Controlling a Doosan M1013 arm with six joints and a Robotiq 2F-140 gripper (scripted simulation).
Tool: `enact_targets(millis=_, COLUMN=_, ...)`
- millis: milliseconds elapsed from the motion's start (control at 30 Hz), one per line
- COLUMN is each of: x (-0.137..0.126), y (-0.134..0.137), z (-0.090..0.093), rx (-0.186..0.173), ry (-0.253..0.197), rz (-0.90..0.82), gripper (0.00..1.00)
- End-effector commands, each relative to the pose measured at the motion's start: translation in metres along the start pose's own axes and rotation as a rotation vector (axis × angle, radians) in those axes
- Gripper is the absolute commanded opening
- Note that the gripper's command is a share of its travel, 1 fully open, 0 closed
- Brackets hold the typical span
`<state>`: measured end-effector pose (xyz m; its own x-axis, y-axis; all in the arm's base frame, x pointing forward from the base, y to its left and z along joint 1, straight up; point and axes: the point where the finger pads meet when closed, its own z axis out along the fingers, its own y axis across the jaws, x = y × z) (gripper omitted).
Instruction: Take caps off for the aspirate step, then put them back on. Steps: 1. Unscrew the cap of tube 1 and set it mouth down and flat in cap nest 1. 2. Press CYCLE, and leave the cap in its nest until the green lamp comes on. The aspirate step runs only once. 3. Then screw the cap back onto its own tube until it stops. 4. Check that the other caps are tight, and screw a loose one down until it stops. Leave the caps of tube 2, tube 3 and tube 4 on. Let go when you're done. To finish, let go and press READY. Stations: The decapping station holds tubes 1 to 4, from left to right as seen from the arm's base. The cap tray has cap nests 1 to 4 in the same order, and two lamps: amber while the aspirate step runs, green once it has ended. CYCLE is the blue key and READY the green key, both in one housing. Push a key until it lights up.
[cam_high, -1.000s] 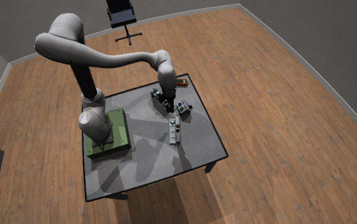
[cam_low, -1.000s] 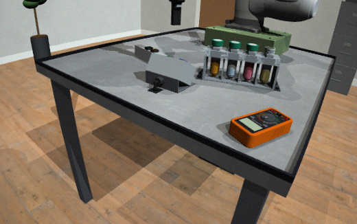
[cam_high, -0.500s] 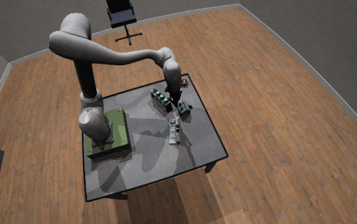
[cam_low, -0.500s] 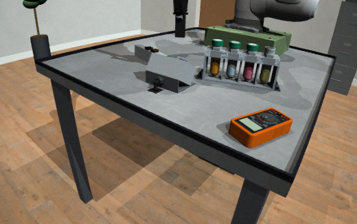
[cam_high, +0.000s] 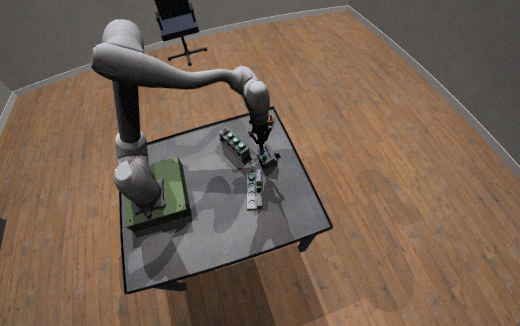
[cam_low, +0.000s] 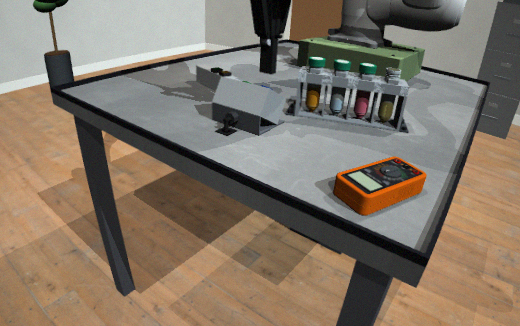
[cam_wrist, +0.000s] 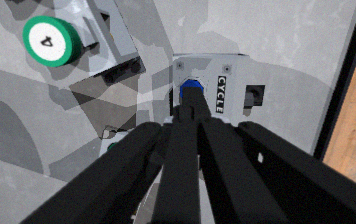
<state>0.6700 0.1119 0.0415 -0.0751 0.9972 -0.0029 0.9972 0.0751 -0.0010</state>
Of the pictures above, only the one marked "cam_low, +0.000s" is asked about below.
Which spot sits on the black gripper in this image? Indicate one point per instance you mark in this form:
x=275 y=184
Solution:
x=269 y=31

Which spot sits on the orange digital multimeter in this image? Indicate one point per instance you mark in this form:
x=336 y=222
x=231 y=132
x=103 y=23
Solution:
x=372 y=187

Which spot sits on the black table edge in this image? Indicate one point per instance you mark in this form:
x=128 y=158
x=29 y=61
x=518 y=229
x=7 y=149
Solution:
x=301 y=205

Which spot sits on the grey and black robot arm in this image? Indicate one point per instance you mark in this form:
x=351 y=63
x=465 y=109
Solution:
x=363 y=21

